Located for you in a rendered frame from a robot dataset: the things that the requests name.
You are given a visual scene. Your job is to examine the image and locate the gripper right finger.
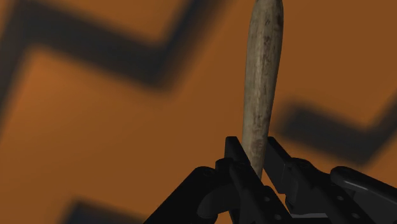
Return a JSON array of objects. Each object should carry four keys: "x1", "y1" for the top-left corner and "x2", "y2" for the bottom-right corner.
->
[{"x1": 263, "y1": 136, "x2": 397, "y2": 224}]

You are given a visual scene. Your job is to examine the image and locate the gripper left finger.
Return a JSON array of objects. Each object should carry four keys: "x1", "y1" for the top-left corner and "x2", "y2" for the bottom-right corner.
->
[{"x1": 143, "y1": 136, "x2": 293, "y2": 224}]

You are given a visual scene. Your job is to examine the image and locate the weathered wooden handle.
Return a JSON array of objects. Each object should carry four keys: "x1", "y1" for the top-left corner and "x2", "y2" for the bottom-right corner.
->
[{"x1": 241, "y1": 0, "x2": 284, "y2": 180}]

